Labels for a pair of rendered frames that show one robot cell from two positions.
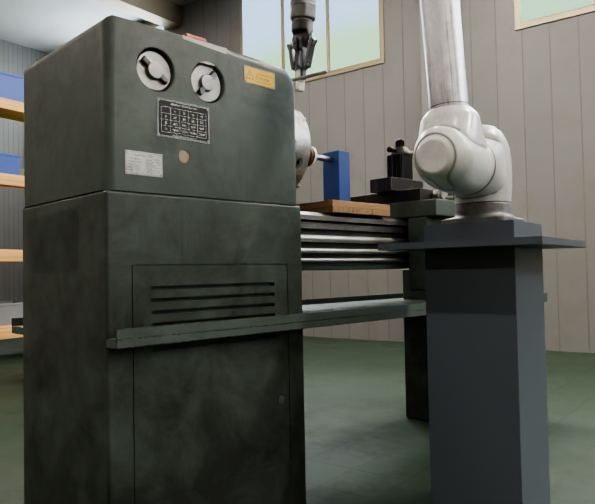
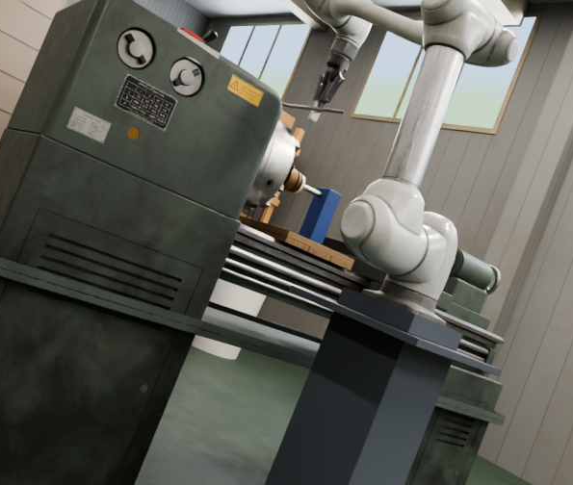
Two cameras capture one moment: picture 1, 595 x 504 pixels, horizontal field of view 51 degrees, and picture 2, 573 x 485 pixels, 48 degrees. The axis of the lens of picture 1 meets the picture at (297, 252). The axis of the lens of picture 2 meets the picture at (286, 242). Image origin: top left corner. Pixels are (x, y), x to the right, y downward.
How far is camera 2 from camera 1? 0.48 m
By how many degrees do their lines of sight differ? 10
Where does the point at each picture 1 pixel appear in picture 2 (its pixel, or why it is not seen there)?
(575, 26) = not seen: outside the picture
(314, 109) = not seen: hidden behind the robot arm
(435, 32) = (413, 108)
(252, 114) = (222, 120)
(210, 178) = (152, 162)
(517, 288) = (392, 382)
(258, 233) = (183, 229)
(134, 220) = (58, 170)
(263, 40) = (392, 71)
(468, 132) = (398, 213)
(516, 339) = (369, 430)
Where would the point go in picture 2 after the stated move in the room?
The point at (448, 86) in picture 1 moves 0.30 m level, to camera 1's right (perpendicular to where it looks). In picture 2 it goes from (403, 163) to (520, 205)
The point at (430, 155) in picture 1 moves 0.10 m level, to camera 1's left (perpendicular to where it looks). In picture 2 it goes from (351, 219) to (314, 205)
